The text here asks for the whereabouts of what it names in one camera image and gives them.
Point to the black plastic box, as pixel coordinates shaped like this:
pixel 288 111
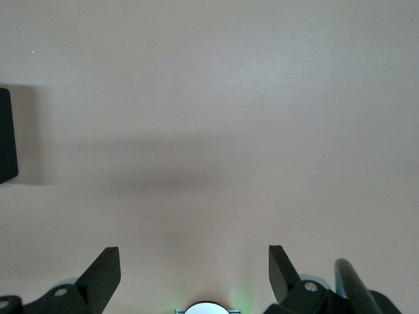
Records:
pixel 7 137

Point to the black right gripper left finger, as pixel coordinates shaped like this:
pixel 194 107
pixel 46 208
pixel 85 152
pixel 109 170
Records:
pixel 82 294

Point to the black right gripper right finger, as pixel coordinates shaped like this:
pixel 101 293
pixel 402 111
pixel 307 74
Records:
pixel 294 297

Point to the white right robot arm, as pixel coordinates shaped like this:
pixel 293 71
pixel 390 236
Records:
pixel 207 309

